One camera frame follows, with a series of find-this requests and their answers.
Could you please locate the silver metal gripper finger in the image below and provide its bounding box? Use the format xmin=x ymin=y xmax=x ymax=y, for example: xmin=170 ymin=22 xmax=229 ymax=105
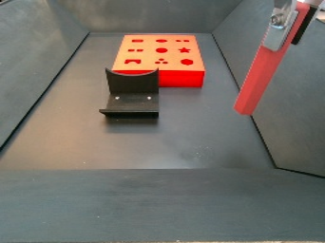
xmin=262 ymin=0 xmax=298 ymax=51

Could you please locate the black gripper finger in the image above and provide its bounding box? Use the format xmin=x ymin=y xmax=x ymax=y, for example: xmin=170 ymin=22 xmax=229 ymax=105
xmin=290 ymin=4 xmax=318 ymax=45

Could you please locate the red hexagonal peg rod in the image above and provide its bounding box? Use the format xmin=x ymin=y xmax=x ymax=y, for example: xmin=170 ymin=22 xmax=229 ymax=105
xmin=234 ymin=1 xmax=310 ymax=115

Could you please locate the red shape-sorting board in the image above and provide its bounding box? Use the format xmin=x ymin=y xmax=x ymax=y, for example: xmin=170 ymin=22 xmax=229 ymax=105
xmin=112 ymin=34 xmax=206 ymax=87

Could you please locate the black curved holder bracket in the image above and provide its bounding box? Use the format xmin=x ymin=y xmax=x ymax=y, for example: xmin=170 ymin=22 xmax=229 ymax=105
xmin=99 ymin=69 xmax=159 ymax=119

